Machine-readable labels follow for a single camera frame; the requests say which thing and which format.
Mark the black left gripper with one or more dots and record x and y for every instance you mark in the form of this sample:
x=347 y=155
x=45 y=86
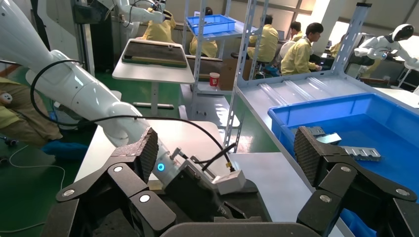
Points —
x=196 y=199

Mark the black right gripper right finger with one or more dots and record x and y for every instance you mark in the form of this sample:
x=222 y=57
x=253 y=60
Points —
x=347 y=183

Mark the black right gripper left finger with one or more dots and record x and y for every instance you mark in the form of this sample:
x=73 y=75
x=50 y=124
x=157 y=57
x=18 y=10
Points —
x=108 y=193

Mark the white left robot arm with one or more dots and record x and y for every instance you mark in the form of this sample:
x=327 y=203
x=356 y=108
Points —
x=75 y=91

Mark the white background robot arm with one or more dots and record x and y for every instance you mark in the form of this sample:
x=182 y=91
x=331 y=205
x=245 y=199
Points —
x=137 y=13

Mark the large blue plastic bin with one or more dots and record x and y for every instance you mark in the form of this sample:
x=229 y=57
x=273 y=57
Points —
x=376 y=111

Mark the seated person khaki trousers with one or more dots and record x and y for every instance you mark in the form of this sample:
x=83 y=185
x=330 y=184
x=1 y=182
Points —
x=23 y=114

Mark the red paper cup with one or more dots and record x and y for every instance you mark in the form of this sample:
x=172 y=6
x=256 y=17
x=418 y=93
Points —
x=214 y=80

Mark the person in yellow coat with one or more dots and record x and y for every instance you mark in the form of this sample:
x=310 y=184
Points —
x=265 y=42
x=296 y=31
x=296 y=59
x=204 y=47
x=160 y=31

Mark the brown cardboard box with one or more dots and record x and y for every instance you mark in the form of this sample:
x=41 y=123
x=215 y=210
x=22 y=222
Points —
x=229 y=75

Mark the white humanoid robot black visor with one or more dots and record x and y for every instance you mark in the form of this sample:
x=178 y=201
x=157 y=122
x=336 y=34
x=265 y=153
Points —
x=379 y=44

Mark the dark tray green rim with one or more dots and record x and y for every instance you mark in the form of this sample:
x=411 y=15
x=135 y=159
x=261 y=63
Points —
x=154 y=52

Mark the grey background metal rack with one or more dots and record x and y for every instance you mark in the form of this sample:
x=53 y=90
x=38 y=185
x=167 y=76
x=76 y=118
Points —
x=197 y=65

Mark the small blue plastic bin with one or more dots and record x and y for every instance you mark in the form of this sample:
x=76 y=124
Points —
x=212 y=29

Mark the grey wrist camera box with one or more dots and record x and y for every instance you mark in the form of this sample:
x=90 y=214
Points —
x=229 y=181

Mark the white pedestal table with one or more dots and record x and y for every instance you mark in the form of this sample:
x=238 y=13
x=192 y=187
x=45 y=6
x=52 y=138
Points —
x=147 y=73

